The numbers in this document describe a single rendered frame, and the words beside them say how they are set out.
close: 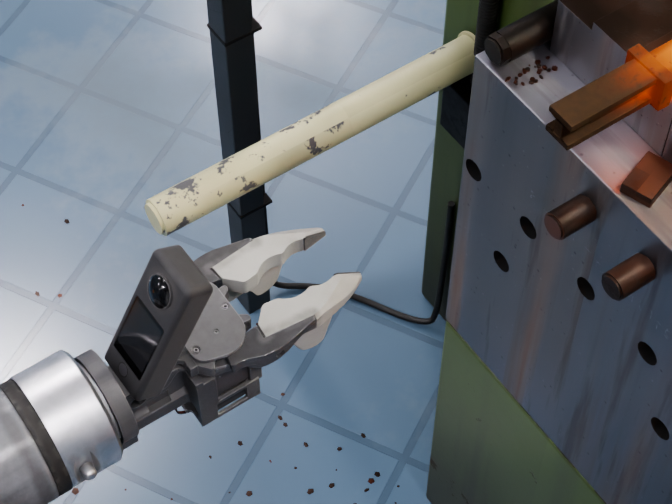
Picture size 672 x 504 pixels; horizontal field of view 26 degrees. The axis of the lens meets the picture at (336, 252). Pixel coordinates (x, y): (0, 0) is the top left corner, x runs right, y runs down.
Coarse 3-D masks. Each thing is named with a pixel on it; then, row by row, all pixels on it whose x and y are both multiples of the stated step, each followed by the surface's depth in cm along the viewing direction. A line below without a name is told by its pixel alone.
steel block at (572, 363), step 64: (512, 64) 132; (512, 128) 133; (512, 192) 139; (576, 192) 129; (512, 256) 146; (576, 256) 135; (448, 320) 168; (512, 320) 153; (576, 320) 141; (640, 320) 130; (512, 384) 161; (576, 384) 148; (640, 384) 136; (576, 448) 155; (640, 448) 142
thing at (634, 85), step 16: (640, 48) 120; (656, 48) 121; (624, 64) 119; (640, 64) 119; (656, 64) 119; (608, 80) 118; (624, 80) 118; (640, 80) 118; (656, 80) 118; (576, 96) 117; (592, 96) 117; (608, 96) 117; (624, 96) 117; (640, 96) 120; (656, 96) 119; (560, 112) 116; (576, 112) 116; (592, 112) 116; (608, 112) 119; (624, 112) 119; (560, 128) 117; (576, 128) 116; (592, 128) 118; (576, 144) 118
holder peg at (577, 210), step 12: (564, 204) 127; (576, 204) 127; (588, 204) 127; (552, 216) 126; (564, 216) 126; (576, 216) 126; (588, 216) 127; (552, 228) 127; (564, 228) 126; (576, 228) 127
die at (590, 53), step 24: (576, 0) 128; (600, 0) 128; (624, 0) 128; (648, 0) 126; (576, 24) 127; (600, 24) 125; (624, 24) 125; (648, 24) 125; (552, 48) 132; (576, 48) 129; (600, 48) 126; (624, 48) 123; (648, 48) 122; (576, 72) 131; (600, 72) 128; (624, 120) 128; (648, 120) 125
